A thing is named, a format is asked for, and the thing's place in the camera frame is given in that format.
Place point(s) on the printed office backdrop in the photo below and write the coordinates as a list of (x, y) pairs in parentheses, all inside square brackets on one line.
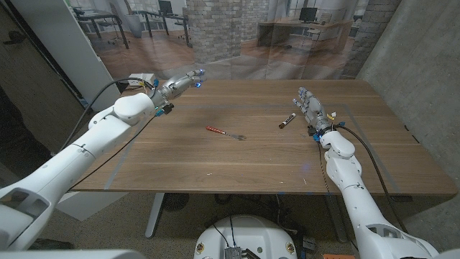
[(215, 36)]

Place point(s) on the white power box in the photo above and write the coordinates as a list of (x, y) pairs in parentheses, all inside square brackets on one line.
[(134, 82)]

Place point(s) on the brown dry-erase marker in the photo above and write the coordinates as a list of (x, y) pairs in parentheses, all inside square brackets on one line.
[(287, 120)]

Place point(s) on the black round fan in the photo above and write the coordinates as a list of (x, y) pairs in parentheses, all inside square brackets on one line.
[(175, 201)]

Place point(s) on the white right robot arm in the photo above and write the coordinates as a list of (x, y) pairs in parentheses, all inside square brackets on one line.
[(359, 201)]

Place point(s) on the white upright panel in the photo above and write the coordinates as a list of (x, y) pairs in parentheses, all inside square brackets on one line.
[(72, 54)]

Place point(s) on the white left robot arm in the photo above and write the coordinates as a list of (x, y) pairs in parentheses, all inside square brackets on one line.
[(72, 162)]

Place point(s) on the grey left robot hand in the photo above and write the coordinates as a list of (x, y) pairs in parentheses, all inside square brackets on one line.
[(176, 86)]

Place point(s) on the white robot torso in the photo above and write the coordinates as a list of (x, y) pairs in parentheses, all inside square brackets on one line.
[(248, 234)]

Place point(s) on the orange object on floor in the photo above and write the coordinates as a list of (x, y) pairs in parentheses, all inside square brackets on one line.
[(338, 256)]

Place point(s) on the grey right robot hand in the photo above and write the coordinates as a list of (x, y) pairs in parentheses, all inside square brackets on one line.
[(314, 109)]

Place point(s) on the white table leg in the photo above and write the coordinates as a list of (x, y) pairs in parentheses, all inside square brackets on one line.
[(154, 216), (337, 219)]

